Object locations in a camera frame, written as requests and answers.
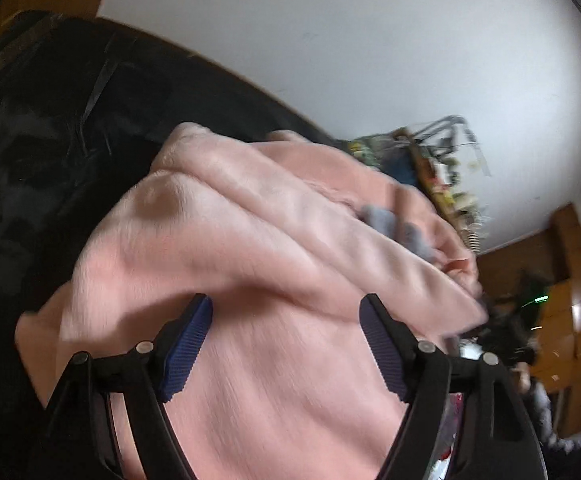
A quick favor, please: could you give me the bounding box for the black sofa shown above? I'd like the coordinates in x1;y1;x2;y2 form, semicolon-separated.
0;10;353;480

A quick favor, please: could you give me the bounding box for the person's right forearm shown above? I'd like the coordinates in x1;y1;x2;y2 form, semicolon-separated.
517;365;581;458

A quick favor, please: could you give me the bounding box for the cluttered drying rack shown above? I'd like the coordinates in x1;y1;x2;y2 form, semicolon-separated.
347;115;492;263

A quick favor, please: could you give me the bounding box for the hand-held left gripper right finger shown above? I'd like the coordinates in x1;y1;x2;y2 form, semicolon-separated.
359;293;547;480

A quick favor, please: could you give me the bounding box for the wooden cabinet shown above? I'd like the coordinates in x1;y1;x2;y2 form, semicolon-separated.
475;203;581;442

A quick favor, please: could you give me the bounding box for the pink fleece garment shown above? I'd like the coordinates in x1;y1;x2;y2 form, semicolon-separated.
14;122;489;480

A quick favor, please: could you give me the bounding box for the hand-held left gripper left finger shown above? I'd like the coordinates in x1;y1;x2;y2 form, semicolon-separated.
45;293;214;480

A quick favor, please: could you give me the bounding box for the floral printed cloth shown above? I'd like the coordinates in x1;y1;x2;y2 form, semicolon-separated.
423;394;467;480

